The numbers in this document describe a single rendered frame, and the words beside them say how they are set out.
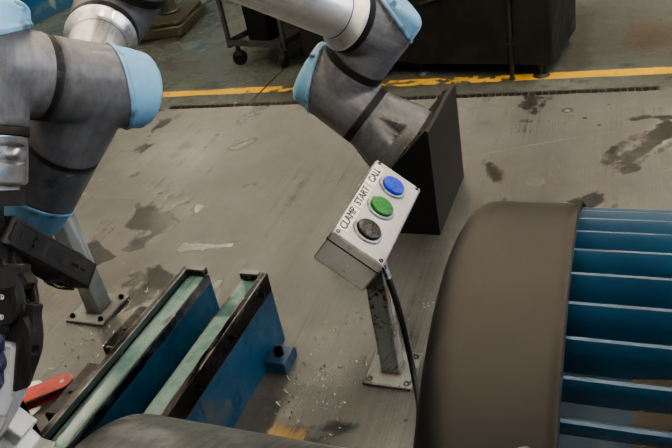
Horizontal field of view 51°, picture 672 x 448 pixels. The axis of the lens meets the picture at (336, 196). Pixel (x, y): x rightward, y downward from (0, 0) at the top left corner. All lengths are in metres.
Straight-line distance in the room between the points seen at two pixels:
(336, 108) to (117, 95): 0.64
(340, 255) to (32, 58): 0.38
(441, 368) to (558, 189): 1.18
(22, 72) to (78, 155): 0.11
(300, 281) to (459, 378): 1.02
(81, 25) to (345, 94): 0.47
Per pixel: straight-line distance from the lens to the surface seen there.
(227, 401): 0.98
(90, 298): 1.28
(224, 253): 1.35
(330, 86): 1.24
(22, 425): 0.70
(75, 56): 0.65
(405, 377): 1.00
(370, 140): 1.25
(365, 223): 0.81
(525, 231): 0.24
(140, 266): 1.40
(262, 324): 1.04
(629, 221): 0.26
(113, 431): 0.53
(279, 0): 1.10
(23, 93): 0.63
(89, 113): 0.66
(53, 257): 0.67
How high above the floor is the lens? 1.50
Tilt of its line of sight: 29 degrees down
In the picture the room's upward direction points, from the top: 11 degrees counter-clockwise
